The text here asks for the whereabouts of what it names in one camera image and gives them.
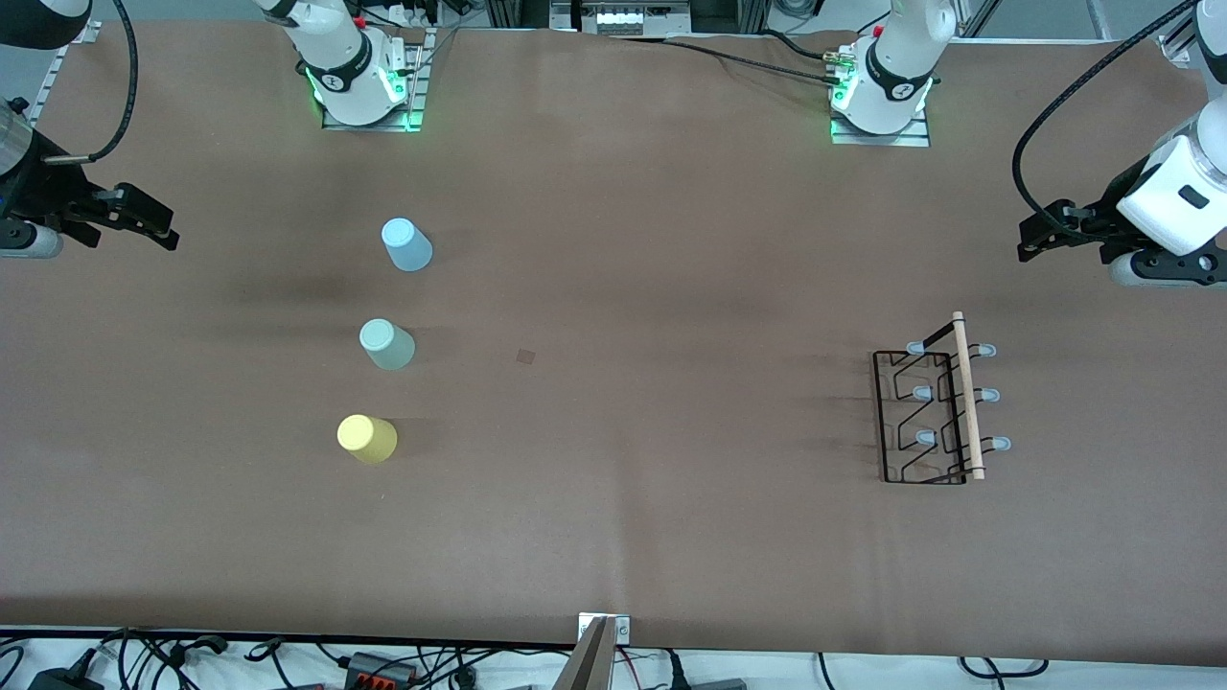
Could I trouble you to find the black wire cup holder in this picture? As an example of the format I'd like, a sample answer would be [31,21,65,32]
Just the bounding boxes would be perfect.
[871,310,1012,486]

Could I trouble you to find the pale green plastic cup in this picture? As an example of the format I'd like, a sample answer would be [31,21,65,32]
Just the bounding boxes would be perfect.
[359,318,417,372]

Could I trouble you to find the yellow plastic cup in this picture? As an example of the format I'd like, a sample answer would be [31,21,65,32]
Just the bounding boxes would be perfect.
[336,414,399,465]

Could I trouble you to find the light blue plastic cup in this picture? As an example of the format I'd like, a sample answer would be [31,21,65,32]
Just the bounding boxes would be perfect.
[382,218,434,273]

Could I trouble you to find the aluminium profile bar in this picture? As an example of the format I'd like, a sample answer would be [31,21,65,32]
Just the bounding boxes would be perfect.
[1158,0,1227,66]

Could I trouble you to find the white power strip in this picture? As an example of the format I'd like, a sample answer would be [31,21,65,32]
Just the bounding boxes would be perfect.
[364,0,453,30]

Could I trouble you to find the black power adapter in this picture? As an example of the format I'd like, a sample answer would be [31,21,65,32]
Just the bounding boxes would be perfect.
[27,650,104,690]

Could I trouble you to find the black orange connector box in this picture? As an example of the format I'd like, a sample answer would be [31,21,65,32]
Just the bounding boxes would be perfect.
[345,652,420,688]

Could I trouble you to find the silver socket strip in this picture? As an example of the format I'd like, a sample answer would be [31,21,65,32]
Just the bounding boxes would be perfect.
[575,0,693,38]

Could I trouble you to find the brown table cover sheet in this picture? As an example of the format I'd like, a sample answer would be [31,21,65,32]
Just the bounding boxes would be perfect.
[0,21,1227,664]

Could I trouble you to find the perforated aluminium rail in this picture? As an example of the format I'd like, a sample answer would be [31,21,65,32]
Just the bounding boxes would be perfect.
[21,19,103,127]

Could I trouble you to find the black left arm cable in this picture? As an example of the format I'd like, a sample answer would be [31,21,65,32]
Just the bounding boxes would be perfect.
[1012,0,1201,219]

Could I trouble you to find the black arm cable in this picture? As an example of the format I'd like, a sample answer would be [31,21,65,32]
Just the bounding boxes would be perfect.
[42,0,141,165]
[1012,0,1201,219]

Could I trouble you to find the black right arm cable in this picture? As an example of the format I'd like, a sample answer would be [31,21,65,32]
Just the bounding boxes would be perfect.
[42,0,141,165]

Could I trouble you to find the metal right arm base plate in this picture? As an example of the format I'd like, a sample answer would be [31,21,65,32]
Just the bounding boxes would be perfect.
[320,29,429,133]

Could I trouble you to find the black table cable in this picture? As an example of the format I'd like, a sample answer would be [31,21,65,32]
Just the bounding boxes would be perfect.
[613,36,846,89]

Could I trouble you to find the black looped cable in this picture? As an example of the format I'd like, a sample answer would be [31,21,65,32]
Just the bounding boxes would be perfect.
[959,655,1052,679]

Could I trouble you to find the small metal bracket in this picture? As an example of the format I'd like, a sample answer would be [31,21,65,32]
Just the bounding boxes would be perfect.
[577,612,633,646]

